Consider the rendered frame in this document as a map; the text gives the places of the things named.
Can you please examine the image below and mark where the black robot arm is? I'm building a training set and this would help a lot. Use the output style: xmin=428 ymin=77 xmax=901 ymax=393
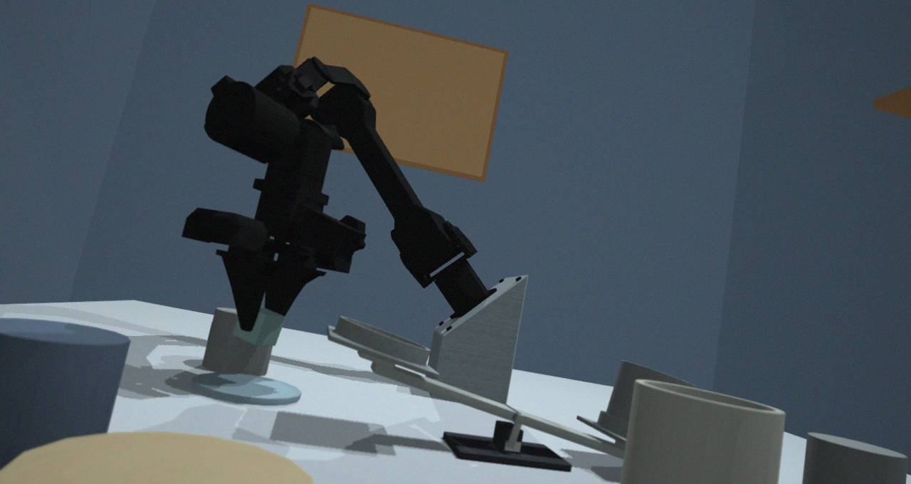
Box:
xmin=204 ymin=56 xmax=497 ymax=319

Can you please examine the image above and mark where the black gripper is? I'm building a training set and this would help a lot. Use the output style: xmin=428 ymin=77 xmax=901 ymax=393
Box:
xmin=181 ymin=169 xmax=352 ymax=332

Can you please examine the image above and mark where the light blue flat disc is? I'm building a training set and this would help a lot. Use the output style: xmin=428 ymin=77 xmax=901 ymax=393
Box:
xmin=191 ymin=373 xmax=302 ymax=406

